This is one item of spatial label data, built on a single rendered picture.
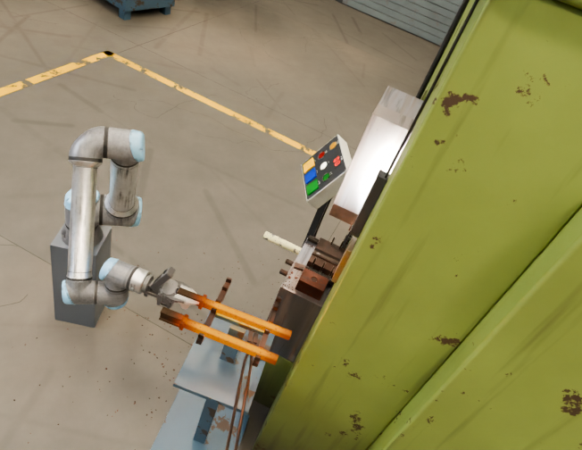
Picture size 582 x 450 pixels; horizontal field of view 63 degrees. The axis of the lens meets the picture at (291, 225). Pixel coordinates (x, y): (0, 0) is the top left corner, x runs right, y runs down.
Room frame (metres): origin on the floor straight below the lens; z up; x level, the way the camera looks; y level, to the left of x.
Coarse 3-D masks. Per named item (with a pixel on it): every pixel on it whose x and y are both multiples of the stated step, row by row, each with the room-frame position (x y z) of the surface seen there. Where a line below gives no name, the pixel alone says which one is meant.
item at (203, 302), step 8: (192, 296) 1.11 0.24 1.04; (200, 296) 1.13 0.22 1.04; (200, 304) 1.10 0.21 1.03; (208, 304) 1.11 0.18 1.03; (216, 304) 1.12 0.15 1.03; (224, 312) 1.11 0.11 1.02; (232, 312) 1.11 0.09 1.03; (240, 312) 1.13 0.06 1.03; (240, 320) 1.11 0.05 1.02; (248, 320) 1.11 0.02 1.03; (256, 320) 1.12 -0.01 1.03; (264, 328) 1.11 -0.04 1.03; (272, 328) 1.11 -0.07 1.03; (280, 328) 1.13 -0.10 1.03; (280, 336) 1.11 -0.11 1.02; (288, 336) 1.11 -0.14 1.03
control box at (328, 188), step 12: (336, 144) 2.31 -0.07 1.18; (312, 156) 2.34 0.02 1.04; (324, 156) 2.28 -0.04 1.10; (336, 156) 2.22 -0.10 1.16; (348, 156) 2.24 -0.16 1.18; (312, 168) 2.25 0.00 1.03; (324, 168) 2.18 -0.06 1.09; (336, 168) 2.13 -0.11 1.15; (312, 180) 2.15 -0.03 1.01; (324, 180) 2.09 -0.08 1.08; (336, 180) 2.06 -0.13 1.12; (324, 192) 2.05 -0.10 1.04; (336, 192) 2.07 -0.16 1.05; (312, 204) 2.04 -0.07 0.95
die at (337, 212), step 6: (336, 204) 1.57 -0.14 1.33; (330, 210) 1.57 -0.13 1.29; (336, 210) 1.57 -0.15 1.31; (342, 210) 1.56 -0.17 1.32; (348, 210) 1.56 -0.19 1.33; (336, 216) 1.56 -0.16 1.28; (342, 216) 1.56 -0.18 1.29; (348, 216) 1.56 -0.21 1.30; (354, 216) 1.56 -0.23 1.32; (348, 222) 1.56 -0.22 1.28
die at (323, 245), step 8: (320, 240) 1.74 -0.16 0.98; (320, 248) 1.67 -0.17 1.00; (328, 248) 1.70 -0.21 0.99; (336, 248) 1.73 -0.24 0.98; (344, 248) 1.75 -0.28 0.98; (312, 256) 1.60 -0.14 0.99; (320, 256) 1.61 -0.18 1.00; (336, 256) 1.65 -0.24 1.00; (320, 264) 1.57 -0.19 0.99; (328, 264) 1.59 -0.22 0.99; (336, 264) 1.60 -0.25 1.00; (328, 272) 1.56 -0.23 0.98
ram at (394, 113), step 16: (384, 96) 1.69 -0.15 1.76; (400, 96) 1.75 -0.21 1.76; (384, 112) 1.56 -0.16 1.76; (400, 112) 1.61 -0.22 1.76; (416, 112) 1.66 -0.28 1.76; (368, 128) 1.52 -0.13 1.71; (384, 128) 1.51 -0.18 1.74; (400, 128) 1.51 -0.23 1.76; (368, 144) 1.52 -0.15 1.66; (384, 144) 1.51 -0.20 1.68; (400, 144) 1.50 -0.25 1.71; (352, 160) 1.52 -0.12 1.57; (368, 160) 1.51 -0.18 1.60; (384, 160) 1.51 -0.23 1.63; (352, 176) 1.52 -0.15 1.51; (368, 176) 1.51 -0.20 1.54; (352, 192) 1.51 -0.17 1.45; (368, 192) 1.51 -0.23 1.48; (352, 208) 1.51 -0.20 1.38
